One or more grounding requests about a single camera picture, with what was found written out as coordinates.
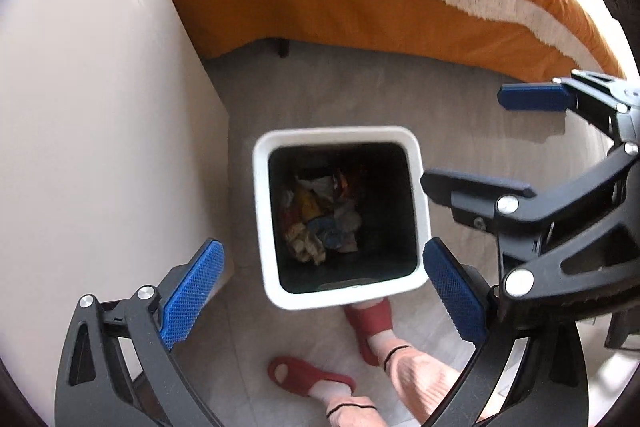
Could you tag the dark bed leg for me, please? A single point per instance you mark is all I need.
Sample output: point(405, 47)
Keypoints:
point(282, 48)

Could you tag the white trash bin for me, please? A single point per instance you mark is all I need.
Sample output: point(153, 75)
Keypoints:
point(261, 207)

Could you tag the blue bag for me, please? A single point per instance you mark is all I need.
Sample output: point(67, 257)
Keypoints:
point(325, 229)

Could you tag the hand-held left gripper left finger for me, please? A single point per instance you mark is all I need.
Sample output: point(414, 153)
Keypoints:
point(192, 297)

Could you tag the white cabinet side panel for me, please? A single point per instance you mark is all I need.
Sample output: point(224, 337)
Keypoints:
point(100, 132)

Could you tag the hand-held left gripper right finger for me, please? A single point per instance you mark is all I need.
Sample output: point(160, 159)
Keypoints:
point(455, 292)

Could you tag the red slipper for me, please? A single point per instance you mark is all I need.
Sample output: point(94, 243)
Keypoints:
point(300, 374)
point(372, 314)

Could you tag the person's right leg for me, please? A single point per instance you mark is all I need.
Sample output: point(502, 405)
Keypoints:
point(425, 377)

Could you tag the white wrapper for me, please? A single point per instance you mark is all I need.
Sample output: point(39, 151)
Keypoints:
point(350, 218)

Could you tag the yellow-green wrapper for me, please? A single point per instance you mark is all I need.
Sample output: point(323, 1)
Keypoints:
point(305, 249)

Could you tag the person's left leg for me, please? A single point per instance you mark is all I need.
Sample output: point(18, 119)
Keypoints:
point(355, 414)

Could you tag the person's leg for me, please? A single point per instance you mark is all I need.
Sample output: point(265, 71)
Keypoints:
point(355, 414)
point(425, 377)

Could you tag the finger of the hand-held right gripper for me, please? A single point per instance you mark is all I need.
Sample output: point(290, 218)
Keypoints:
point(535, 97)
point(475, 189)

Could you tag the red snack bag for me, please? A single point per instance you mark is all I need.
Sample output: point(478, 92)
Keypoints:
point(345, 181)

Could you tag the orange bed skirt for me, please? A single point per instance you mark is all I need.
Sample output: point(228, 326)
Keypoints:
point(300, 7)

